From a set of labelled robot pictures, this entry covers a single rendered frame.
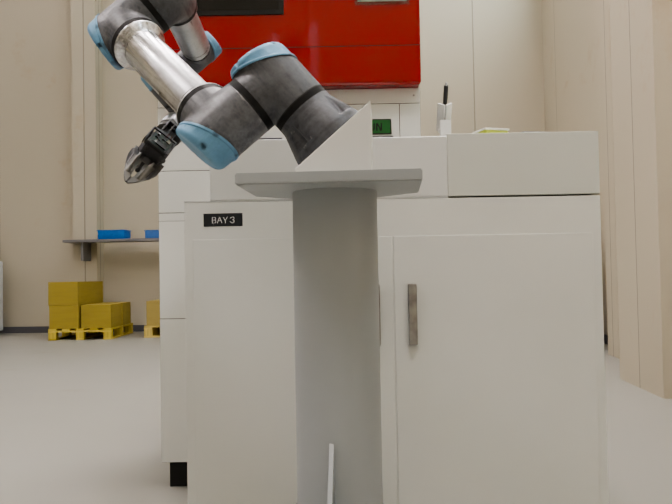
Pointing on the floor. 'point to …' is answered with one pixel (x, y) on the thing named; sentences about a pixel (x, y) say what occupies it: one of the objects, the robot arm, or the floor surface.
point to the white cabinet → (410, 351)
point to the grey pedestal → (336, 325)
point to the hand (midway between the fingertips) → (127, 180)
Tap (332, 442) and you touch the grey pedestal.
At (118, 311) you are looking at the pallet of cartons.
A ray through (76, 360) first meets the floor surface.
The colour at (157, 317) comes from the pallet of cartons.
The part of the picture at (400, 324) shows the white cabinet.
